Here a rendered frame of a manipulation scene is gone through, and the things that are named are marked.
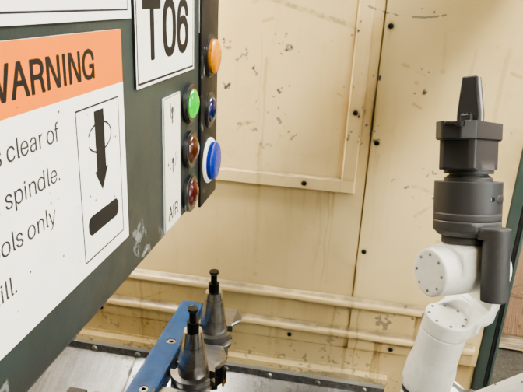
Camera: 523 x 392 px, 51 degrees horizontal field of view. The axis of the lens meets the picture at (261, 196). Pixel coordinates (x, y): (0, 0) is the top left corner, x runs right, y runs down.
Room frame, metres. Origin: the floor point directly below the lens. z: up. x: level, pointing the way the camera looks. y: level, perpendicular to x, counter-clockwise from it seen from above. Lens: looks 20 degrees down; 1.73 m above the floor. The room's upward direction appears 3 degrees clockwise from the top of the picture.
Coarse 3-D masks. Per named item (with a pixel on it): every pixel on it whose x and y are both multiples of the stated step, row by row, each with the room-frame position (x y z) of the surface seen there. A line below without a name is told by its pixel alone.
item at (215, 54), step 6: (210, 42) 0.41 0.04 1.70; (216, 42) 0.41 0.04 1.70; (210, 48) 0.40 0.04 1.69; (216, 48) 0.41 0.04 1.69; (210, 54) 0.40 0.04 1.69; (216, 54) 0.41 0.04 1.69; (210, 60) 0.40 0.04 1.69; (216, 60) 0.41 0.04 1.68; (210, 66) 0.40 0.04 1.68; (216, 66) 0.41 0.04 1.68
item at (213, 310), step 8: (208, 296) 0.75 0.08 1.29; (216, 296) 0.75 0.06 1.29; (208, 304) 0.74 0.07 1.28; (216, 304) 0.74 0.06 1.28; (208, 312) 0.74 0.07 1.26; (216, 312) 0.74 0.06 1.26; (224, 312) 0.75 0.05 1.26; (200, 320) 0.75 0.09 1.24; (208, 320) 0.74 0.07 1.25; (216, 320) 0.74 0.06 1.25; (224, 320) 0.75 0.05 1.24; (208, 328) 0.74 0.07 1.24; (216, 328) 0.74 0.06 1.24; (224, 328) 0.75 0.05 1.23
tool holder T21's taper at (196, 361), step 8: (184, 328) 0.65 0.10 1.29; (200, 328) 0.65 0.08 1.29; (184, 336) 0.64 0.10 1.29; (192, 336) 0.64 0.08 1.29; (200, 336) 0.64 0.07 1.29; (184, 344) 0.64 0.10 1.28; (192, 344) 0.63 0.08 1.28; (200, 344) 0.64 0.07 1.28; (184, 352) 0.63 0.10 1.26; (192, 352) 0.63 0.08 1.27; (200, 352) 0.64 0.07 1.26; (184, 360) 0.63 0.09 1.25; (192, 360) 0.63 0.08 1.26; (200, 360) 0.63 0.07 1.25; (184, 368) 0.63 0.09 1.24; (192, 368) 0.63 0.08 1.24; (200, 368) 0.63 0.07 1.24; (208, 368) 0.65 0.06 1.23; (184, 376) 0.63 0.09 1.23; (192, 376) 0.63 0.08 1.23; (200, 376) 0.63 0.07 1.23
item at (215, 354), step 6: (210, 348) 0.71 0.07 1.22; (216, 348) 0.71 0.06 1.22; (222, 348) 0.72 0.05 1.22; (210, 354) 0.70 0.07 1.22; (216, 354) 0.70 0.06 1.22; (222, 354) 0.70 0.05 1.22; (210, 360) 0.68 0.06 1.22; (216, 360) 0.69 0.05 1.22; (222, 360) 0.69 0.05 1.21; (216, 366) 0.68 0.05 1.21
